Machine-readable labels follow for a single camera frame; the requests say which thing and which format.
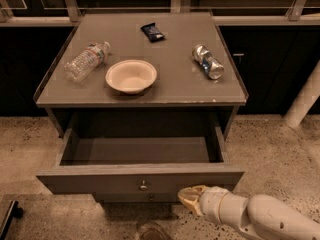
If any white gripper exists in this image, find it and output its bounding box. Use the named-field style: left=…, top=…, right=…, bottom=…
left=178, top=185, right=249, bottom=227

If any grey top drawer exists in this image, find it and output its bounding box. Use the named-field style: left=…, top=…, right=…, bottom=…
left=35, top=126, right=246, bottom=196

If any grey drawer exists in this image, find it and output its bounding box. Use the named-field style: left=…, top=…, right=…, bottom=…
left=35, top=126, right=246, bottom=196
left=93, top=193, right=178, bottom=203

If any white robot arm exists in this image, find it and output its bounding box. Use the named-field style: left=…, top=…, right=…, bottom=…
left=178, top=114, right=320, bottom=240

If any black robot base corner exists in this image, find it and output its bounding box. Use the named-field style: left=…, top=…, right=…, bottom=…
left=0, top=200, right=24, bottom=240

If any grey bottom drawer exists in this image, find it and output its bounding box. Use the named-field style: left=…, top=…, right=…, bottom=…
left=93, top=193, right=178, bottom=203

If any grey drawer cabinet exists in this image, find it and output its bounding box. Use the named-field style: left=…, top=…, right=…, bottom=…
left=35, top=12, right=248, bottom=133

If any white paper bowl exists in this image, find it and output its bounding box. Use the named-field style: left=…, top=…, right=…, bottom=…
left=105, top=60, right=157, bottom=94

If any crushed silver blue can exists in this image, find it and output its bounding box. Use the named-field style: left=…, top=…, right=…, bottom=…
left=192, top=44, right=224, bottom=80

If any dark blue snack packet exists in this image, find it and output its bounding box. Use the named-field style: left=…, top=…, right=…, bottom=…
left=141, top=23, right=165, bottom=42

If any clear plastic water bottle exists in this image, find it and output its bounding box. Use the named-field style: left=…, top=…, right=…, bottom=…
left=64, top=42, right=111, bottom=82

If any dark cabinet door handle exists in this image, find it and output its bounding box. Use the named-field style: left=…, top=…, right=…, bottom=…
left=232, top=53, right=244, bottom=57

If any metal railing frame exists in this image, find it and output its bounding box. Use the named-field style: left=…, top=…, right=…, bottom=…
left=0, top=0, right=320, bottom=26

